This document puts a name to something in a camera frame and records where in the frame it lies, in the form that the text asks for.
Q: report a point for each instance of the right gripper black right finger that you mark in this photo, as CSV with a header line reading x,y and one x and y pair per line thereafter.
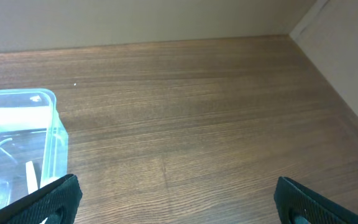
x,y
296,203

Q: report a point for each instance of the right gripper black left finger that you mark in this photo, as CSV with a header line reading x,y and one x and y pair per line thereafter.
x,y
56,202

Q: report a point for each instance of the clear container, right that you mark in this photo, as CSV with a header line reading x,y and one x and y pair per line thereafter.
x,y
33,143

